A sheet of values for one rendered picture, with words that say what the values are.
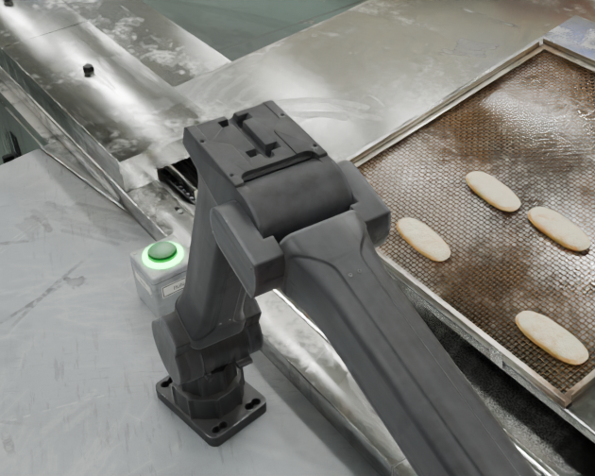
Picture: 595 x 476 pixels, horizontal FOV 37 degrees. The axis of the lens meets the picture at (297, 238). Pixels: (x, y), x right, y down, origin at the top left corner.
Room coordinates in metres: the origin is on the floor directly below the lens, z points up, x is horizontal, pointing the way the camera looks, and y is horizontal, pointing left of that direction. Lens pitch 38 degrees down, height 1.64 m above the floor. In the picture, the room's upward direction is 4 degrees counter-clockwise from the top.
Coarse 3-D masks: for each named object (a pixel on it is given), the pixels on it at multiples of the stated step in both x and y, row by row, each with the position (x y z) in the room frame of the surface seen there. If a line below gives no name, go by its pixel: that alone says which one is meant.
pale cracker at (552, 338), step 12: (528, 312) 0.77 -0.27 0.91; (528, 324) 0.75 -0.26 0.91; (540, 324) 0.74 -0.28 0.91; (552, 324) 0.74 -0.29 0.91; (528, 336) 0.73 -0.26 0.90; (540, 336) 0.73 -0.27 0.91; (552, 336) 0.72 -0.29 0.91; (564, 336) 0.72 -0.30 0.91; (552, 348) 0.71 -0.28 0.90; (564, 348) 0.70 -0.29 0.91; (576, 348) 0.70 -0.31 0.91; (564, 360) 0.69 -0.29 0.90; (576, 360) 0.69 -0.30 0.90
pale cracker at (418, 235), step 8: (400, 224) 0.95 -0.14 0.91; (408, 224) 0.95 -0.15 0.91; (416, 224) 0.95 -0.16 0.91; (424, 224) 0.95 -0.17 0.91; (400, 232) 0.94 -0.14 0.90; (408, 232) 0.93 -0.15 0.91; (416, 232) 0.93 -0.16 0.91; (424, 232) 0.93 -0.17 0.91; (432, 232) 0.93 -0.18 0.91; (408, 240) 0.92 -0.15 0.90; (416, 240) 0.92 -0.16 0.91; (424, 240) 0.91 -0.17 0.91; (432, 240) 0.91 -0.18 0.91; (440, 240) 0.91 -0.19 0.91; (416, 248) 0.91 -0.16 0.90; (424, 248) 0.90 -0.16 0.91; (432, 248) 0.90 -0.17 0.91; (440, 248) 0.89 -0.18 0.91; (448, 248) 0.90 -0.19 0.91; (424, 256) 0.89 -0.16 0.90; (432, 256) 0.89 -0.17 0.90; (440, 256) 0.88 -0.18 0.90; (448, 256) 0.88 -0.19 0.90
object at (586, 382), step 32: (512, 64) 1.28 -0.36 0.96; (576, 64) 1.25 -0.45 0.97; (512, 96) 1.20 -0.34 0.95; (544, 96) 1.18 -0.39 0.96; (576, 96) 1.17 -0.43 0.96; (416, 128) 1.16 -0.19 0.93; (544, 128) 1.11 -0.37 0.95; (352, 160) 1.11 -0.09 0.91; (384, 160) 1.10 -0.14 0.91; (448, 160) 1.08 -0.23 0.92; (480, 160) 1.07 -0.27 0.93; (544, 160) 1.04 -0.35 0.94; (544, 192) 0.98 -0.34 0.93; (576, 192) 0.96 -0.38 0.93; (480, 224) 0.94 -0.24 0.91; (512, 224) 0.93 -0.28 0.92; (384, 256) 0.91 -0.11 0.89; (416, 256) 0.90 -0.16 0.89; (480, 256) 0.88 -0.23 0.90; (416, 288) 0.84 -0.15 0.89; (448, 288) 0.83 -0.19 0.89; (576, 288) 0.80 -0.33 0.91; (512, 320) 0.77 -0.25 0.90; (544, 352) 0.71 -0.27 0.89; (544, 384) 0.66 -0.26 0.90; (576, 384) 0.66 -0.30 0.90
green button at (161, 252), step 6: (150, 246) 0.94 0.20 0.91; (156, 246) 0.94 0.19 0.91; (162, 246) 0.94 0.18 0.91; (168, 246) 0.94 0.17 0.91; (174, 246) 0.93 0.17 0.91; (150, 252) 0.93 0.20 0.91; (156, 252) 0.93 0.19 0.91; (162, 252) 0.92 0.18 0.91; (168, 252) 0.92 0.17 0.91; (174, 252) 0.92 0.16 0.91; (150, 258) 0.92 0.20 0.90; (156, 258) 0.91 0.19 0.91; (162, 258) 0.91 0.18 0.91; (168, 258) 0.91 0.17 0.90; (174, 258) 0.92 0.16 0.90
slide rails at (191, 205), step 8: (176, 168) 1.21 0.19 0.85; (184, 168) 1.21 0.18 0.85; (160, 176) 1.19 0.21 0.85; (184, 176) 1.19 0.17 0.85; (192, 176) 1.18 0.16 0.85; (168, 184) 1.17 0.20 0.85; (192, 184) 1.16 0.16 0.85; (176, 192) 1.14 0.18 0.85; (184, 200) 1.12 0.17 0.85; (192, 200) 1.12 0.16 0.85; (192, 208) 1.10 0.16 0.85; (296, 304) 0.87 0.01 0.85; (304, 312) 0.85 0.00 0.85; (312, 320) 0.84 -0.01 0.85
